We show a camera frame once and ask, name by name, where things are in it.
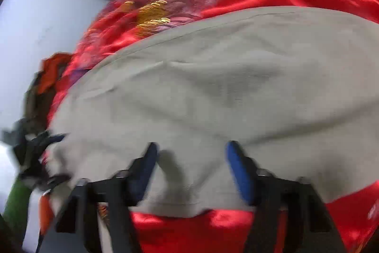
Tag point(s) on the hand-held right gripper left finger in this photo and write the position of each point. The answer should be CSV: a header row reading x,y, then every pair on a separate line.
x,y
146,170

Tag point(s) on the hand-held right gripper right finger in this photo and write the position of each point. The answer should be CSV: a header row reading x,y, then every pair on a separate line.
x,y
237,170

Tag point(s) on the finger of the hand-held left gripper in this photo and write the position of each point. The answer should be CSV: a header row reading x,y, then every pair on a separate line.
x,y
56,139
59,180

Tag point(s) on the beige pants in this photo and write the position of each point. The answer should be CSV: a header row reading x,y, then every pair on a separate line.
x,y
207,93

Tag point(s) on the person's left forearm green sleeve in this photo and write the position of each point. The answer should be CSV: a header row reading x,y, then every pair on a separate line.
x,y
16,205

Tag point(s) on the olive green jacket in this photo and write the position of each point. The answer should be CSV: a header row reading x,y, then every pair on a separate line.
x,y
38,107

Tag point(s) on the person's orange fleece garment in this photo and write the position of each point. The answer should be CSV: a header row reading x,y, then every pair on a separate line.
x,y
46,214

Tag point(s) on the orange cloth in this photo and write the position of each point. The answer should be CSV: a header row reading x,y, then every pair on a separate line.
x,y
53,69

